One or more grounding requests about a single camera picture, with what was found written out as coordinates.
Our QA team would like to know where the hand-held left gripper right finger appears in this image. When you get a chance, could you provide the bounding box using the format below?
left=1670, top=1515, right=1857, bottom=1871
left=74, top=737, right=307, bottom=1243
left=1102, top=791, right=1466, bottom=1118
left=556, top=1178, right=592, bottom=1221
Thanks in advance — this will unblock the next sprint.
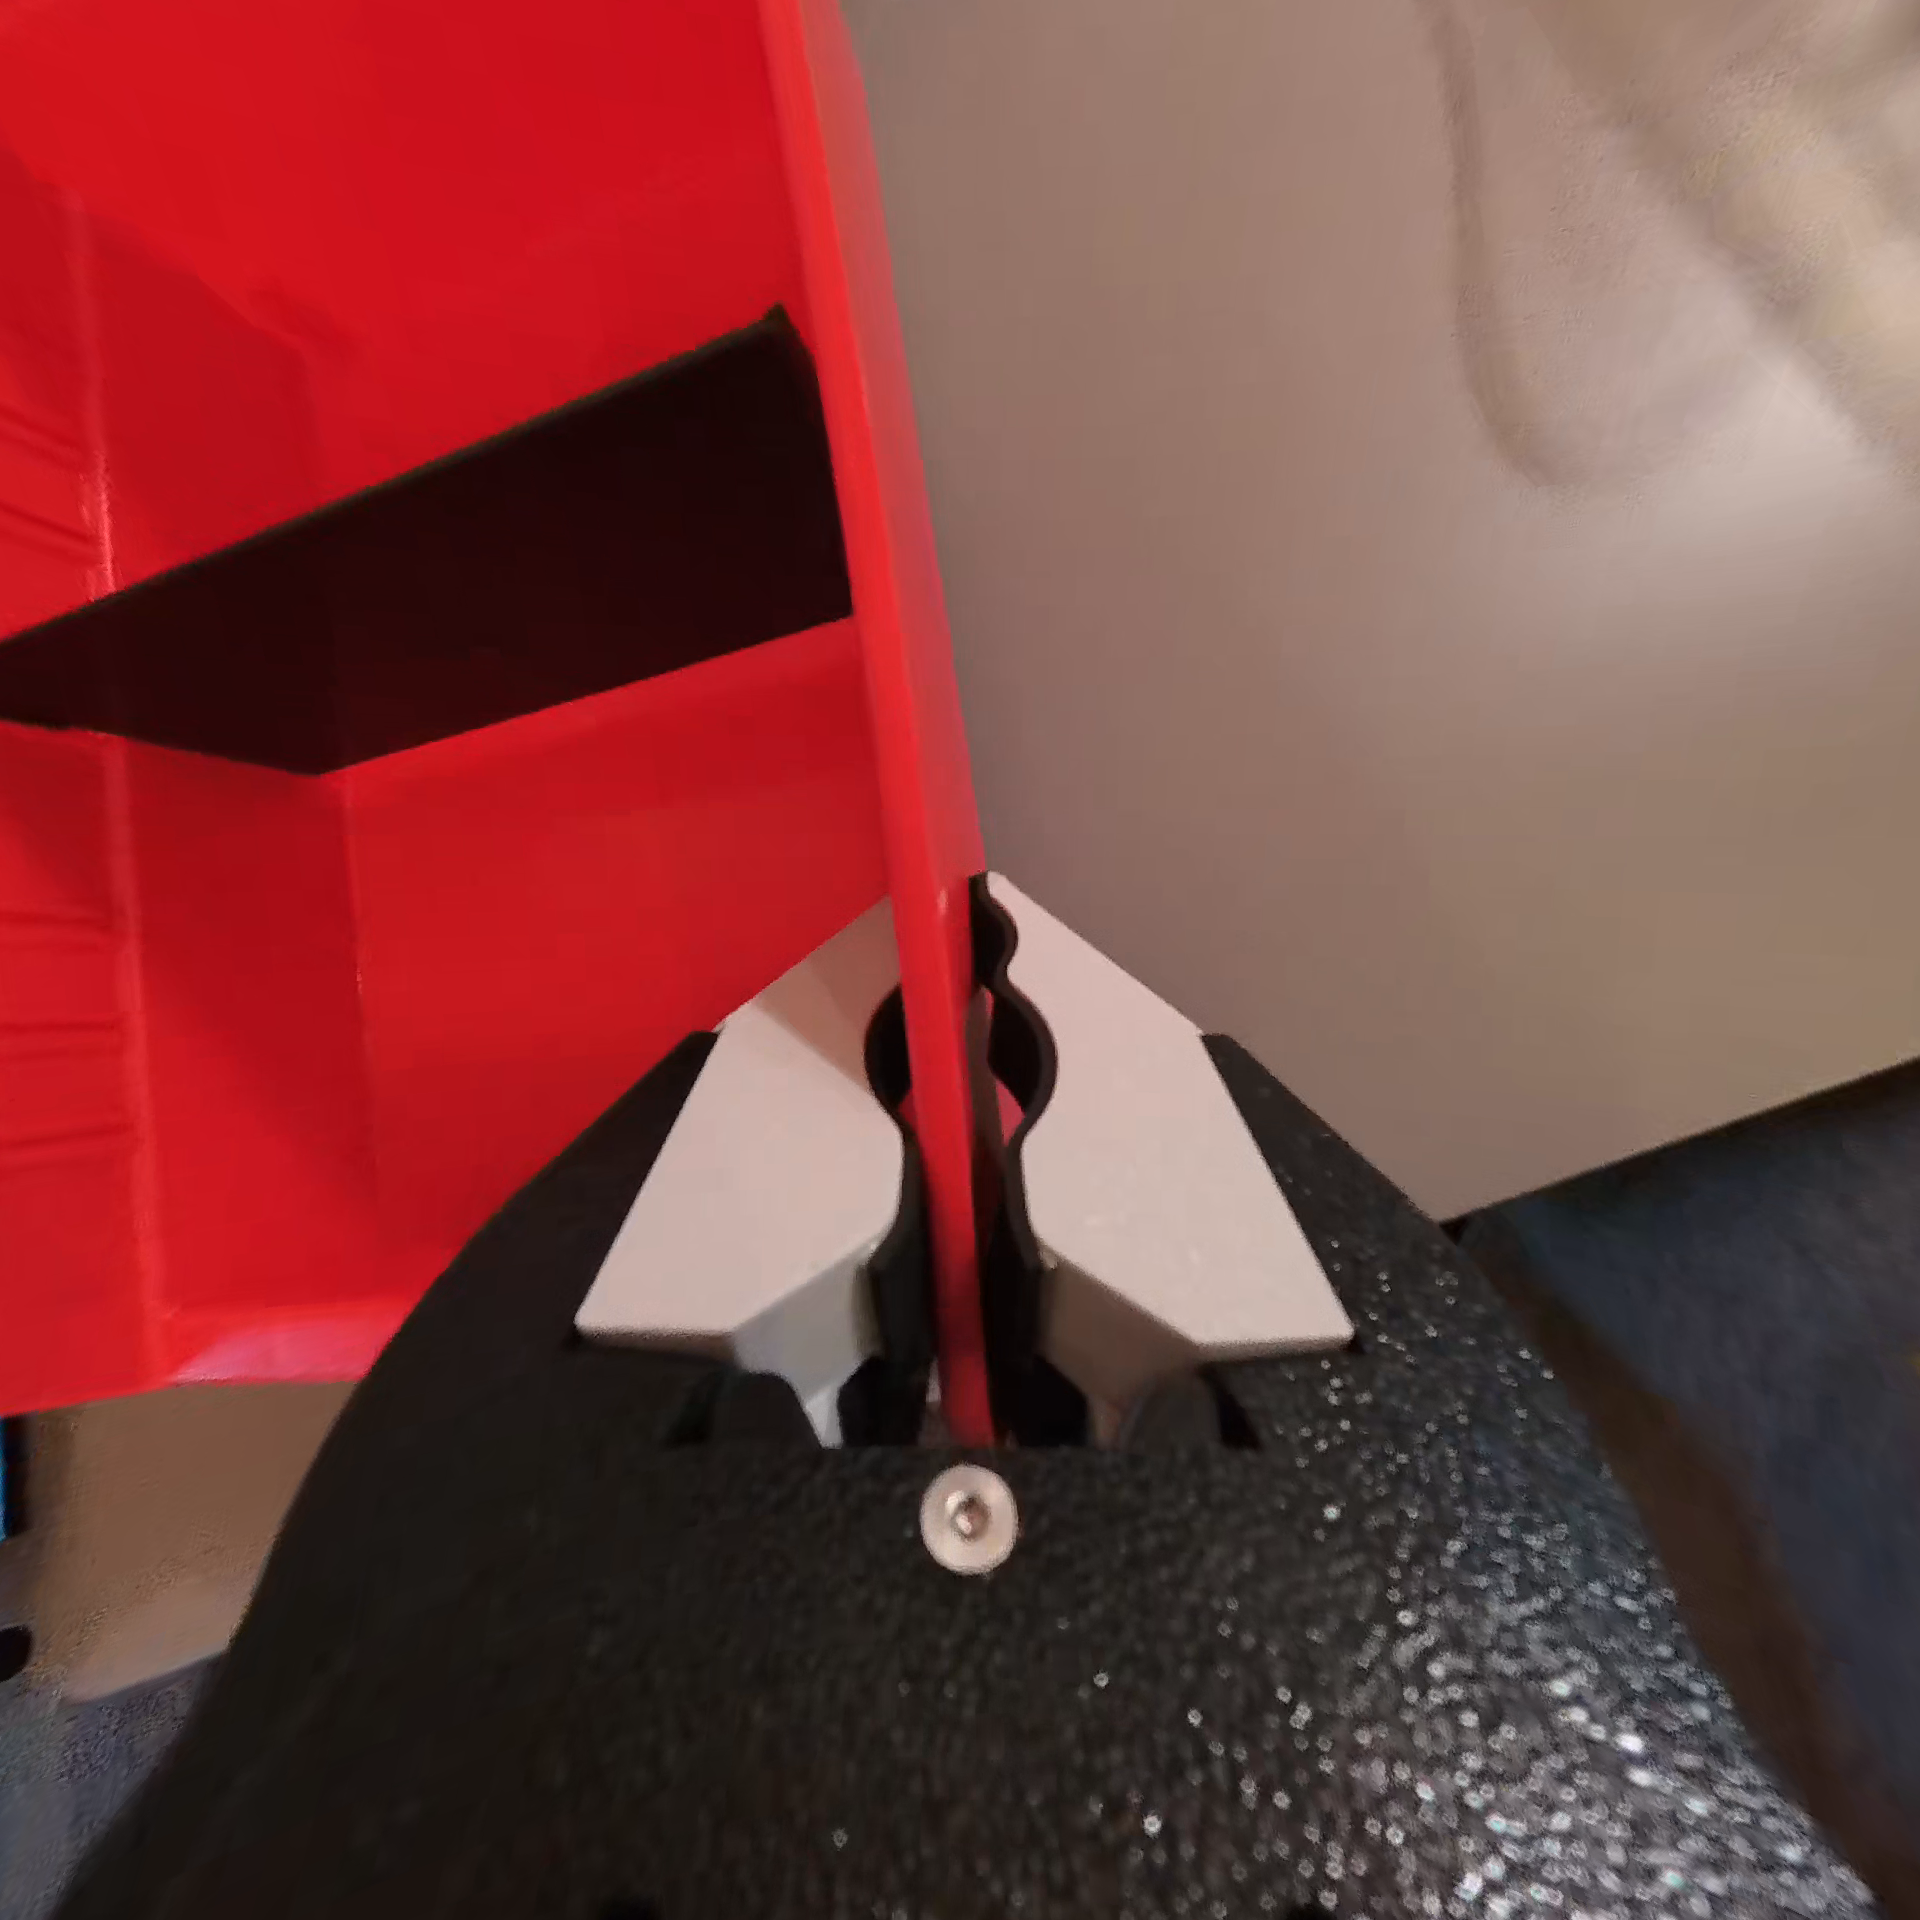
left=972, top=870, right=1355, bottom=1450

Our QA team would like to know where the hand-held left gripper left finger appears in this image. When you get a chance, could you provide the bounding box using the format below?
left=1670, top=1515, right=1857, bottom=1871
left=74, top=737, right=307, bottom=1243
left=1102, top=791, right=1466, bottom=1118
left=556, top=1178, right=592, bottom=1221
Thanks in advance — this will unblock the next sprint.
left=574, top=895, right=940, bottom=1450

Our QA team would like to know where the red plastic bin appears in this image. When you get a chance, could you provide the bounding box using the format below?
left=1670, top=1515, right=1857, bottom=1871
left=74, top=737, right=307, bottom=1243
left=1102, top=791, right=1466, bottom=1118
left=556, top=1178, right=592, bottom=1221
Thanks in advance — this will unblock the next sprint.
left=0, top=0, right=998, bottom=1454

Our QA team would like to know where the black bin divider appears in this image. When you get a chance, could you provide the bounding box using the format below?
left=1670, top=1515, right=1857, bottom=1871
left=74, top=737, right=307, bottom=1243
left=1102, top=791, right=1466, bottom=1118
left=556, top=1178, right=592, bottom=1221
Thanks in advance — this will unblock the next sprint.
left=0, top=306, right=857, bottom=778

